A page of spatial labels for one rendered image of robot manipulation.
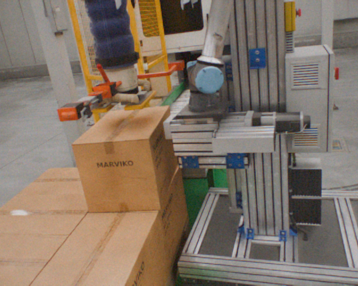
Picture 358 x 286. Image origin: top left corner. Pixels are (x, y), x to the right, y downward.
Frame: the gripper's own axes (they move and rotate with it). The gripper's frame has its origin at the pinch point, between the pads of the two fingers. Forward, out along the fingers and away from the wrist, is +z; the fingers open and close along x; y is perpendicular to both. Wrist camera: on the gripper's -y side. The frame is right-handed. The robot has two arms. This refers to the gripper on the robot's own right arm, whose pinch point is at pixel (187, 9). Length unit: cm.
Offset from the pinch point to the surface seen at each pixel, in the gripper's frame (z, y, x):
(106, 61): 19, -12, -75
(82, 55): 28, -153, 63
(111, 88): 30, -1, -89
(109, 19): 0, -8, -72
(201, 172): 106, 7, -21
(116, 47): 14, -7, -72
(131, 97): 37, 2, -78
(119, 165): 69, -3, -92
